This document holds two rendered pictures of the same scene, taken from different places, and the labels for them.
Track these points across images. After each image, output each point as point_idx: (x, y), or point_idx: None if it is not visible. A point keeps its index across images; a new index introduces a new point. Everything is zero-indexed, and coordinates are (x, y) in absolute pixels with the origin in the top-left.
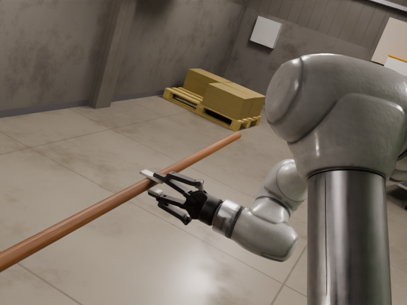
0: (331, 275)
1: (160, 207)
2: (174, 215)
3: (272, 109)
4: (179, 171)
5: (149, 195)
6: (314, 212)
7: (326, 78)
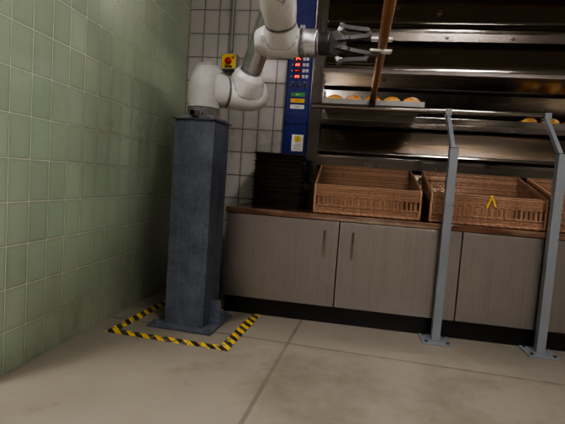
0: None
1: (363, 61)
2: (349, 62)
3: None
4: (380, 29)
5: (377, 56)
6: None
7: None
